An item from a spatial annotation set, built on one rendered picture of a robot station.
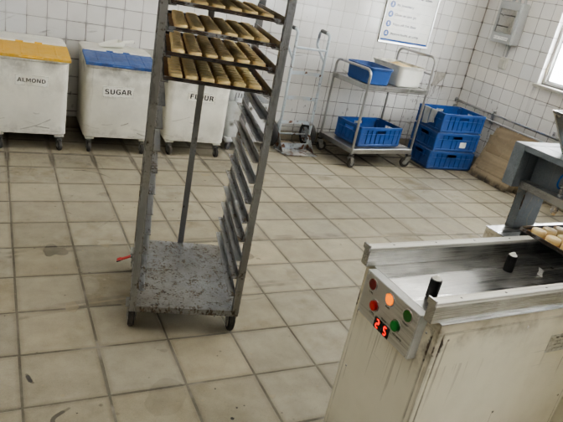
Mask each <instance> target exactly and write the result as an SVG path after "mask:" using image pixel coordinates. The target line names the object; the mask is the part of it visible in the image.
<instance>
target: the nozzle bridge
mask: <svg viewBox="0 0 563 422"><path fill-rule="evenodd" d="M562 174H563V154H562V153H561V149H560V143H546V142H520V141H516V142H515V144H514V149H513V151H512V153H511V156H510V159H509V162H508V165H507V167H506V170H505V173H504V176H503V179H502V182H503V183H506V184H508V185H509V186H510V187H519V188H518V190H517V193H516V195H515V197H514V201H513V203H512V206H511V209H510V210H509V215H508V217H507V219H506V222H505V225H507V226H509V227H510V228H511V229H520V226H521V227H522V226H525V225H534V224H535V220H536V218H537V215H538V213H539V211H540V207H541V205H542V203H543V201H544V200H545V201H546V202H548V203H551V204H553V205H555V206H556V207H558V208H561V209H563V198H559V197H557V193H558V192H559V189H558V188H557V187H556V184H557V182H558V180H559V178H560V176H561V175H562Z"/></svg>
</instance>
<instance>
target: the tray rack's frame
mask: <svg viewBox="0 0 563 422"><path fill-rule="evenodd" d="M159 4H160V0H158V13H159ZM157 28H158V15H157V23H156V32H155V40H154V49H153V57H152V70H153V62H154V54H155V45H156V37H157ZM151 86H152V73H151V82H150V90H149V98H148V107H147V120H148V112H149V103H150V94H151ZM203 97H204V85H199V88H198V94H197V100H196V107H195V113H194V125H193V132H192V138H191V145H190V151H189V163H188V170H187V176H186V183H185V189H184V196H183V207H182V213H181V220H180V226H179V233H178V242H173V241H161V240H151V239H150V240H149V255H147V273H145V291H138V292H137V306H136V314H135V320H136V316H137V312H154V313H172V314H189V315H206V316H224V317H225V322H226V324H227V320H228V317H231V314H232V309H231V307H232V302H233V298H234V297H233V296H229V294H228V290H227V285H226V281H225V273H224V269H223V265H222V260H221V256H220V249H219V246H218V245H214V244H194V243H184V242H183V238H184V232H185V225H186V219H187V213H188V206H189V195H190V189H191V182H192V176H193V170H194V159H195V153H196V146H197V140H198V134H199V123H200V116H201V110H202V104H203ZM146 135H147V123H146V131H145V140H144V148H143V157H142V170H143V161H144V152H145V144H146ZM141 185H142V173H141V182H140V190H139V199H138V207H137V219H138V210H139V202H140V193H141ZM136 234H137V222H136V231H135V239H134V247H131V253H130V255H133V258H132V261H131V263H132V268H133V260H134V251H135V243H136Z"/></svg>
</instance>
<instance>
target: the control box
mask: <svg viewBox="0 0 563 422"><path fill-rule="evenodd" d="M371 279H374V280H375V281H376V288H375V289H374V290H372V289H371V288H370V286H369V281H370V280H371ZM387 294H391V295H392V297H393V304H392V305H391V306H389V305H388V304H387V303H386V300H385V298H386V295H387ZM371 301H376V302H377V304H378V308H377V310H376V311H371V309H370V308H369V303H370V302H371ZM358 310H359V311H360V312H361V313H362V315H363V316H364V317H365V318H366V319H367V320H368V321H369V322H370V323H371V324H372V325H373V326H374V327H375V323H376V319H377V318H378V319H379V320H380V324H379V325H377V324H376V326H379V327H378V328H376V327H375V328H376V329H377V330H378V331H379V332H380V334H381V335H382V331H383V330H385V329H383V327H384V326H386V327H387V331H386V334H385V336H383V335H382V336H383V337H384V338H385V339H386V340H388V341H389V342H390V344H391V345H392V346H393V347H394V348H395V349H396V350H397V351H398V352H399V353H400V354H401V355H402V356H403V357H404V358H405V359H411V358H415V356H416V352H417V349H418V347H419V344H420V341H421V337H422V334H423V332H424V329H425V326H426V324H427V321H426V320H425V319H424V316H425V313H426V311H424V310H423V309H422V308H421V307H420V306H419V305H418V304H416V303H415V302H414V301H413V300H412V299H411V298H410V297H409V296H408V295H407V294H406V293H405V292H403V291H402V290H401V289H400V288H399V287H398V286H396V285H395V284H394V283H393V282H392V281H391V280H389V279H388V278H387V277H386V276H385V275H384V274H382V273H381V272H380V271H379V270H378V269H369V271H368V274H367V277H366V280H365V283H364V289H363V291H362V295H361V298H360V301H359V306H358ZM405 310H408V311H409V312H410V313H411V321H410V322H406V321H405V320H404V317H403V313H404V311H405ZM391 321H397V322H398V324H399V330H398V331H397V332H393V331H392V330H391V329H390V322H391Z"/></svg>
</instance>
